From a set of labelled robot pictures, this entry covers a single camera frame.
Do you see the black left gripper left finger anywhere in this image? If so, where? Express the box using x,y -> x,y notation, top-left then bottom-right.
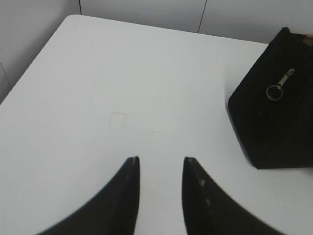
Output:
41,156 -> 140,235

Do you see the metal zipper pull with ring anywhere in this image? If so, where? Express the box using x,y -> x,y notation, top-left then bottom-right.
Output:
266,69 -> 295,102

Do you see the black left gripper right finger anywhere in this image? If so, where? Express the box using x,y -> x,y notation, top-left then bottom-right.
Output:
182,157 -> 279,235

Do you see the black tote bag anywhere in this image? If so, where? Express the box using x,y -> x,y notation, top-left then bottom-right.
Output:
227,27 -> 313,169

